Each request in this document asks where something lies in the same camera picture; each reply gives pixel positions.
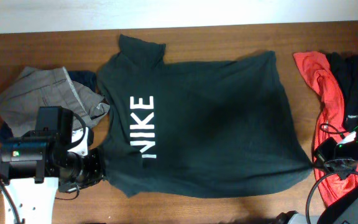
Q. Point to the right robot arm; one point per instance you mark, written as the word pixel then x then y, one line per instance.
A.
pixel 344 210

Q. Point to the black garment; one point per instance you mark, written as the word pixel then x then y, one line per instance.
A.
pixel 345 71

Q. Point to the dark green Nike t-shirt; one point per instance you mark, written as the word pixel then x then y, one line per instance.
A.
pixel 200 129

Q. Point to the red garment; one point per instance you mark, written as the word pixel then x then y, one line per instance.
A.
pixel 316 72

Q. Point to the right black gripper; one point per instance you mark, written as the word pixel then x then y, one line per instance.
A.
pixel 321 154

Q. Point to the grey folded trousers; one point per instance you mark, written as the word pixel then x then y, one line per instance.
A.
pixel 42 96

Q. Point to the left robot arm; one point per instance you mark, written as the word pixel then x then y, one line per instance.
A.
pixel 53 157

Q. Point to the navy blue folded garment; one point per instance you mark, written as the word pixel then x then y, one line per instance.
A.
pixel 84 77

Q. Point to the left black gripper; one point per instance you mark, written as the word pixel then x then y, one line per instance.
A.
pixel 95 155

